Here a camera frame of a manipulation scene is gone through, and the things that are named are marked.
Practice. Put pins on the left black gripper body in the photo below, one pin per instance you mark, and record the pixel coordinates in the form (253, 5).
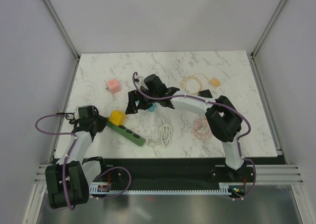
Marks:
(99, 122)

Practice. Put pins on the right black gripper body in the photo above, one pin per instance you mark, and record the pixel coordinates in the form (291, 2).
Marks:
(145, 103)

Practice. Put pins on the teal power strip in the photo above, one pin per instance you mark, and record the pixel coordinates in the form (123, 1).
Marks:
(152, 108)

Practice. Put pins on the yellow cube socket adapter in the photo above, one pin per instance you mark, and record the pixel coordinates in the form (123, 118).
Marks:
(117, 117)

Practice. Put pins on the green power strip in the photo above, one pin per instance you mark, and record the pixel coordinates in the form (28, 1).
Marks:
(127, 133)

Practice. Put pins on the pink cube socket adapter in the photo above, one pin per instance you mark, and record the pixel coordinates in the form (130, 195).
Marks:
(113, 86)

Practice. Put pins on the yellow charger plug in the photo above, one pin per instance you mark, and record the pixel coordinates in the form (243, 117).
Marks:
(215, 82)

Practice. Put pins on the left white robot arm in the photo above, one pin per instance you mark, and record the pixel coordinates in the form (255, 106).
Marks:
(68, 180)

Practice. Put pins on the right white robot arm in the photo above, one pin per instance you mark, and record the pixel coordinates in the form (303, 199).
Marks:
(222, 117)

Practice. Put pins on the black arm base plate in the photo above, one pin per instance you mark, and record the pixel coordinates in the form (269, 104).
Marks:
(172, 172)

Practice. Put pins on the white slotted cable duct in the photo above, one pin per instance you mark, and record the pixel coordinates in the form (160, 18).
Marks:
(101, 188)

